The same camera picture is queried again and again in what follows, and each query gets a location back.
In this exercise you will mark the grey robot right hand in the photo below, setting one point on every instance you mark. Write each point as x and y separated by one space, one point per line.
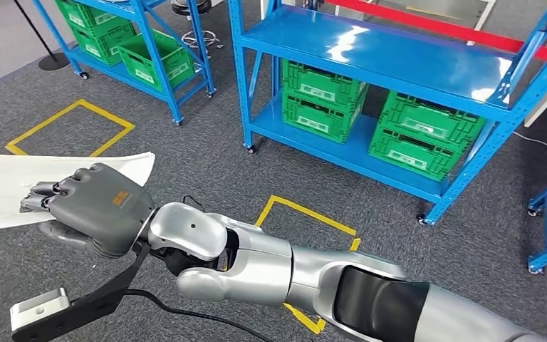
99 207

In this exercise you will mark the white curved body panel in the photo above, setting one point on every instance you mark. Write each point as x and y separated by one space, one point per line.
0 189

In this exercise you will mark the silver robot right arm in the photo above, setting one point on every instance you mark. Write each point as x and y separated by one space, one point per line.
264 264

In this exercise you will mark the black round base stand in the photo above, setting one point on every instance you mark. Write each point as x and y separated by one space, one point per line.
54 61

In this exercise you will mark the green plastic crate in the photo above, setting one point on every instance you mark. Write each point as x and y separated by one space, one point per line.
84 16
424 122
103 45
320 87
316 125
410 158
181 71

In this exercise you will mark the black seat stool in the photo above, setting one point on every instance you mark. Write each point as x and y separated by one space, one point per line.
191 7

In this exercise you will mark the red barrier tape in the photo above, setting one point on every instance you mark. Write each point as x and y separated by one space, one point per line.
443 29

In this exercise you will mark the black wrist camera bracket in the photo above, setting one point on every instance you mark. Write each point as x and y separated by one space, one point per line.
89 307

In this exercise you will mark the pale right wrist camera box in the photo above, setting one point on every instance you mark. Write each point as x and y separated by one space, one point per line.
37 307

